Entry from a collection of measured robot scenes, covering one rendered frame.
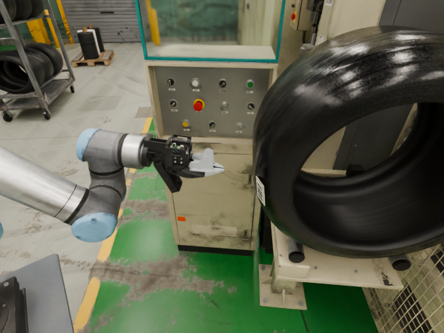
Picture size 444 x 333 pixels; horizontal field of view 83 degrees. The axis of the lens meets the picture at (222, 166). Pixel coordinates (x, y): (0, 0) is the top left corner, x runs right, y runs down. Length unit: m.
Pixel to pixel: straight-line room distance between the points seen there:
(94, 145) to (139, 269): 1.29
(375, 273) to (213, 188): 0.83
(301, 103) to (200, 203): 1.08
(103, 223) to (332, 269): 0.67
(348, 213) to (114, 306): 1.39
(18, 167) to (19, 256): 1.70
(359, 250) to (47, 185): 0.74
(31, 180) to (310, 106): 0.57
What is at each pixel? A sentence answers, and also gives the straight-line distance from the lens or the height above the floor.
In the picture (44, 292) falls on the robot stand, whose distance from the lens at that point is 1.22.
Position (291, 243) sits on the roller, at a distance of 0.78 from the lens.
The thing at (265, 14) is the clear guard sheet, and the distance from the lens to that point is 1.08.
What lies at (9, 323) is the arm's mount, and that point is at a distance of 1.10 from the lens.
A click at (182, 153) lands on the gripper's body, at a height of 1.18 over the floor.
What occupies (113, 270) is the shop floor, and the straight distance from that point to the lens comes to 1.92.
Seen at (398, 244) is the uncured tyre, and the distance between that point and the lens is 0.78.
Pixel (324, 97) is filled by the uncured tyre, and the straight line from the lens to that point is 0.49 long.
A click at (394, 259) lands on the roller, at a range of 0.87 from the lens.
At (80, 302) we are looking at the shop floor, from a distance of 1.88.
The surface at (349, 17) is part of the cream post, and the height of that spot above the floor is 1.45.
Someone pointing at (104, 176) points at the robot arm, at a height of 1.10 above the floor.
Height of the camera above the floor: 1.51
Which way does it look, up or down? 35 degrees down
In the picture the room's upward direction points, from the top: straight up
